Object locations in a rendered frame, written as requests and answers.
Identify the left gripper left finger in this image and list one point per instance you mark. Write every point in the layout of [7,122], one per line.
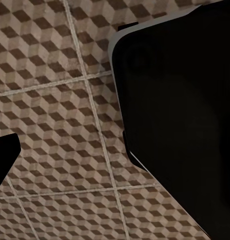
[10,149]

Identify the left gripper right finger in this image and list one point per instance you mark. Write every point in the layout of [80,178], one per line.
[224,147]

